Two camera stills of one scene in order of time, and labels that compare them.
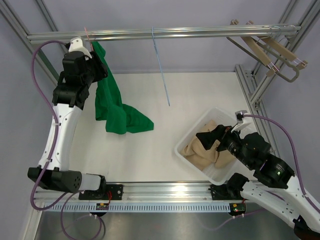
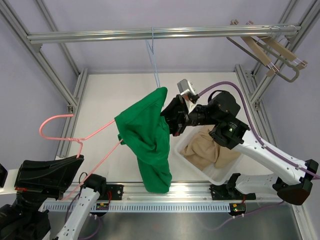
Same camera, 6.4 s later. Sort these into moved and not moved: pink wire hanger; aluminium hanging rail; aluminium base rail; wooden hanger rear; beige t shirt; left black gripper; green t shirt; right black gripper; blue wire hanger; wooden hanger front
Moved: blue wire hanger; pink wire hanger; right black gripper; green t shirt; left black gripper
Not moved: beige t shirt; aluminium hanging rail; wooden hanger rear; wooden hanger front; aluminium base rail
